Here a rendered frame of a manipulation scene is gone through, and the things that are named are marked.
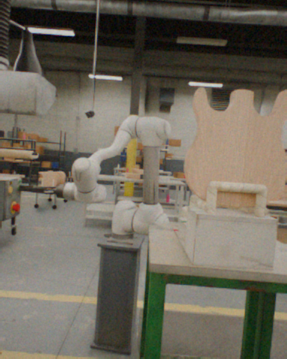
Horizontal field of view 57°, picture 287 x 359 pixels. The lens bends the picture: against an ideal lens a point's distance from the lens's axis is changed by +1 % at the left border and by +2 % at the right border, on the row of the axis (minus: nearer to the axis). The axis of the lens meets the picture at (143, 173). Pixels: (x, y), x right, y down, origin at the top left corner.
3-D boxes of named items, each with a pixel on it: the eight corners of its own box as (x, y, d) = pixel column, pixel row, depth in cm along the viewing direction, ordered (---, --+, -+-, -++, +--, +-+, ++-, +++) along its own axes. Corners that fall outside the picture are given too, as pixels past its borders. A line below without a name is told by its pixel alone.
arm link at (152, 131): (142, 228, 187) (171, 234, 177) (131, 235, 172) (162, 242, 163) (144, 117, 174) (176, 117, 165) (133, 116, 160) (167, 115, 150)
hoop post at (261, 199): (256, 218, 88) (259, 189, 87) (252, 215, 91) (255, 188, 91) (266, 218, 88) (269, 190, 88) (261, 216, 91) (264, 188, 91)
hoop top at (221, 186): (208, 190, 87) (209, 181, 87) (205, 189, 90) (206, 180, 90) (268, 194, 88) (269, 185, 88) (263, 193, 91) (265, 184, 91)
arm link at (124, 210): (119, 227, 194) (121, 197, 193) (140, 232, 186) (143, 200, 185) (106, 232, 179) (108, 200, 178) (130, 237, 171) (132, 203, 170)
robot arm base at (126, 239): (107, 234, 194) (108, 226, 194) (137, 237, 191) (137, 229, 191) (100, 241, 176) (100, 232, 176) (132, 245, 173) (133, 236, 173)
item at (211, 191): (206, 214, 87) (208, 185, 87) (204, 212, 91) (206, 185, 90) (216, 215, 88) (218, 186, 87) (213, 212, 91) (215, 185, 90)
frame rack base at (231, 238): (193, 265, 87) (197, 214, 86) (183, 250, 102) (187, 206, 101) (273, 271, 88) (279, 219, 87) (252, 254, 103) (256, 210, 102)
